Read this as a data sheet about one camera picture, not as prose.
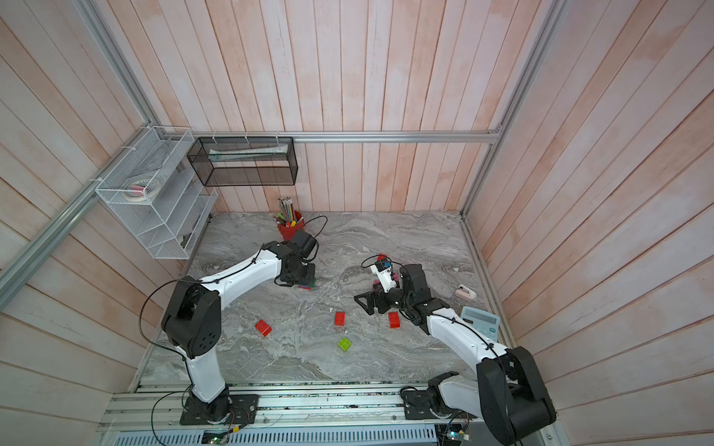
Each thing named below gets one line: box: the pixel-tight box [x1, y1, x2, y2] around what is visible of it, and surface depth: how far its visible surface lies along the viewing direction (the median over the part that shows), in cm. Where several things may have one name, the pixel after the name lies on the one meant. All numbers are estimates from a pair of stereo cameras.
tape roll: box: [123, 178, 156, 202], surface depth 74 cm
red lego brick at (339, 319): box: [333, 311, 347, 327], surface depth 91 cm
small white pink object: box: [454, 284, 477, 301], surface depth 97 cm
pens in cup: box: [273, 196, 305, 228], surface depth 106 cm
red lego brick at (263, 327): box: [254, 319, 273, 338], surface depth 89 cm
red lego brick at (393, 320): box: [388, 311, 401, 329], surface depth 90 cm
